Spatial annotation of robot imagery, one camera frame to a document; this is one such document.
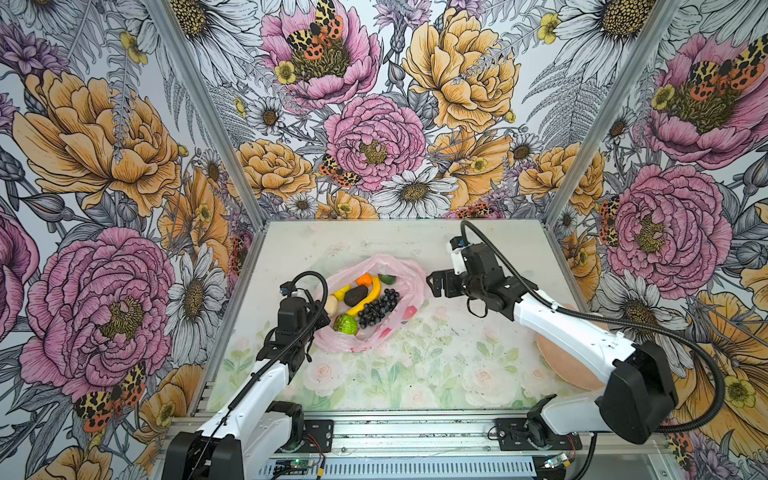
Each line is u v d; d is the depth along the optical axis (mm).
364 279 979
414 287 945
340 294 949
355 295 943
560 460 715
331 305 923
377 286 1001
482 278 624
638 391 410
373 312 916
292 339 586
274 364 561
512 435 741
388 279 997
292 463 714
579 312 496
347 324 871
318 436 738
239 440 421
